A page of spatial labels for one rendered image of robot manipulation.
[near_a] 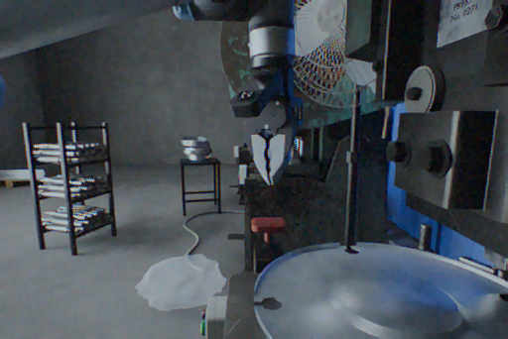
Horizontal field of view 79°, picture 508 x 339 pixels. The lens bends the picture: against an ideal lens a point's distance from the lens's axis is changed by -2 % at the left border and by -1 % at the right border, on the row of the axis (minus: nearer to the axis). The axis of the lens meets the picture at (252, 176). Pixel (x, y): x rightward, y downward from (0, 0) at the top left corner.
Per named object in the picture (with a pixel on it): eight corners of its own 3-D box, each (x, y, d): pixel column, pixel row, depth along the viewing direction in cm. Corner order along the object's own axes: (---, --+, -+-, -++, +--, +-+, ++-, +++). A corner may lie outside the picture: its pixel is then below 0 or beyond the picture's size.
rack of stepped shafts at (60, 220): (78, 257, 222) (64, 123, 205) (33, 248, 236) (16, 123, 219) (121, 236, 262) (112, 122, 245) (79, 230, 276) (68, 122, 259)
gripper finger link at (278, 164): (298, 180, 58) (298, 130, 56) (285, 187, 53) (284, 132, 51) (282, 179, 59) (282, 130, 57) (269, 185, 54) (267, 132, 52)
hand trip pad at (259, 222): (252, 261, 63) (252, 225, 62) (251, 249, 69) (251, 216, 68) (287, 261, 63) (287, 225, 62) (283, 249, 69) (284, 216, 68)
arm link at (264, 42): (284, 24, 46) (237, 32, 50) (284, 56, 47) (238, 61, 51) (301, 34, 53) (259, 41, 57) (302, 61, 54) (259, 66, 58)
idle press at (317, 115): (219, 299, 170) (212, -55, 139) (232, 234, 267) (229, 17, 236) (501, 300, 169) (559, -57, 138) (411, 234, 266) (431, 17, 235)
